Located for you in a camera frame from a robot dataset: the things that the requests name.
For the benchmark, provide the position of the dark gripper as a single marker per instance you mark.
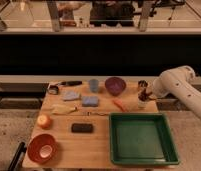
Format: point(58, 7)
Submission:
point(142, 94)

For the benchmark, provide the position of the white paper cup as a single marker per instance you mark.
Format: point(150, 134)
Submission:
point(141, 104)

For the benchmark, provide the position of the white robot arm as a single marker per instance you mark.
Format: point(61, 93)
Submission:
point(176, 81)

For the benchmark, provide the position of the blue plastic cup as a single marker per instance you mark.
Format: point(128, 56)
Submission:
point(93, 85)

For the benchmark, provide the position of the small white cup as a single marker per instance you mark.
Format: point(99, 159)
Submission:
point(46, 151)

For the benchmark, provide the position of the orange carrot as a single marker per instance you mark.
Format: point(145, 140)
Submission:
point(120, 105)

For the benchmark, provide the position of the purple bowl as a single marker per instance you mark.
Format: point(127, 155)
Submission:
point(115, 85)

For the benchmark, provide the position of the green plastic tray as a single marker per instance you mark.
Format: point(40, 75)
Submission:
point(141, 140)

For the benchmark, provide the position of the blue sponge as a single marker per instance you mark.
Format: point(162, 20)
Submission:
point(90, 101)

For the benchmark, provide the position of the metal fork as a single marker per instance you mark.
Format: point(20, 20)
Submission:
point(95, 114)

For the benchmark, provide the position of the wooden board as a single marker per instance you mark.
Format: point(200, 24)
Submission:
point(77, 150)

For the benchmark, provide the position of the light blue cloth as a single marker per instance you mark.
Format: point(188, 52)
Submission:
point(71, 96)

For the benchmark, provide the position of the black rectangular block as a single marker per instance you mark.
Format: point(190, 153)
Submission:
point(82, 128)

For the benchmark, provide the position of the orange fruit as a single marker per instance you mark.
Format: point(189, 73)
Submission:
point(44, 121)

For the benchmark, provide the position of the red bowl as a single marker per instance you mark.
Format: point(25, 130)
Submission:
point(37, 143)

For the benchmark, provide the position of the black bar handle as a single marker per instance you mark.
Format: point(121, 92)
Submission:
point(20, 150)

